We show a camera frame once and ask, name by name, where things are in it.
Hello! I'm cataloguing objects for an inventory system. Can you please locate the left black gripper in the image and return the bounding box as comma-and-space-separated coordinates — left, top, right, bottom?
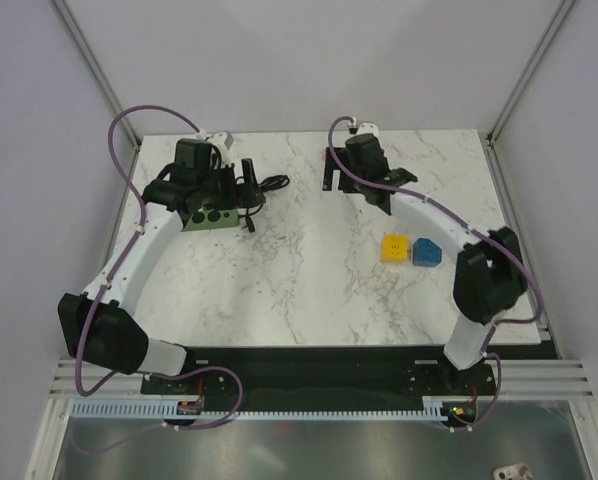
197, 159, 264, 211

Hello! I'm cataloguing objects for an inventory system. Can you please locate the yellow cube socket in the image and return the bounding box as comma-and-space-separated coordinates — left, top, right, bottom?
380, 235, 409, 264

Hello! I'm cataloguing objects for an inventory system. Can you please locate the blue cube socket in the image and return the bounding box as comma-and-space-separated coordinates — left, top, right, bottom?
411, 238, 443, 268

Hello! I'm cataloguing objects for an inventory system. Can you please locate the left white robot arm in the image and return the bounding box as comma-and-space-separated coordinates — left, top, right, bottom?
58, 132, 265, 393

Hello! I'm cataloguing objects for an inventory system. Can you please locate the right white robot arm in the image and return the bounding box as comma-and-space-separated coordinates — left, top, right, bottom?
323, 132, 528, 394

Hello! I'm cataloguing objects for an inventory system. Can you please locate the green power strip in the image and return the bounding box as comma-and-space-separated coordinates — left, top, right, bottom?
182, 209, 240, 232

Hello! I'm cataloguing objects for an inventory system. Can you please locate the black coiled cable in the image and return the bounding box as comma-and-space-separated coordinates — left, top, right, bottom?
233, 174, 290, 234

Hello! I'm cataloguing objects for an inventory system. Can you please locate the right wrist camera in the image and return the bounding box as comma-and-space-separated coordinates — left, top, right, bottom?
348, 122, 379, 136

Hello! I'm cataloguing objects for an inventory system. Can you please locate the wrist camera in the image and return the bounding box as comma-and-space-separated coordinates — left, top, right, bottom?
206, 131, 234, 151
348, 122, 379, 136

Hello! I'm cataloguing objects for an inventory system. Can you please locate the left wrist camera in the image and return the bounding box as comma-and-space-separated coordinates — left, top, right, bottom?
206, 131, 234, 151

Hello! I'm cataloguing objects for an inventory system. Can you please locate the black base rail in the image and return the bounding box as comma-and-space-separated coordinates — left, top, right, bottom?
138, 343, 530, 414

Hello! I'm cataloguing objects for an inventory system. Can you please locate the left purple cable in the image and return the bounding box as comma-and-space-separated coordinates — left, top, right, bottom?
73, 105, 215, 396

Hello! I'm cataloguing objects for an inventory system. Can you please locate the white cable duct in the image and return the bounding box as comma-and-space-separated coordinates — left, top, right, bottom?
70, 398, 464, 421

